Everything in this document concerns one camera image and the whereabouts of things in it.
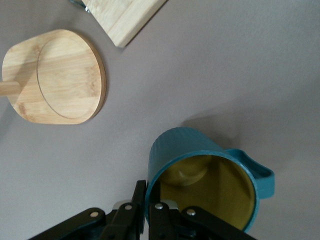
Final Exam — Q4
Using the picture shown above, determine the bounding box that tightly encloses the bamboo cutting board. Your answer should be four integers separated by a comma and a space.
81, 0, 169, 48

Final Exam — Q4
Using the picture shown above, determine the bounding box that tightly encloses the metal cutting board handle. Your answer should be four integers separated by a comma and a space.
69, 0, 91, 13

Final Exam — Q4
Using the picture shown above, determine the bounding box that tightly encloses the wooden mug rack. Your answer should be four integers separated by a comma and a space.
0, 28, 107, 125

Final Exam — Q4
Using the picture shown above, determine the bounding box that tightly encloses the teal mug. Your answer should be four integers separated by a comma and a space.
147, 126, 276, 234

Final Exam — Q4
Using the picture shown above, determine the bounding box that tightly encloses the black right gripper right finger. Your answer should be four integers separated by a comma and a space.
148, 181, 258, 240

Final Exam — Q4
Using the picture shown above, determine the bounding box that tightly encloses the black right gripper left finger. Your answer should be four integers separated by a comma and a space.
27, 179, 147, 240

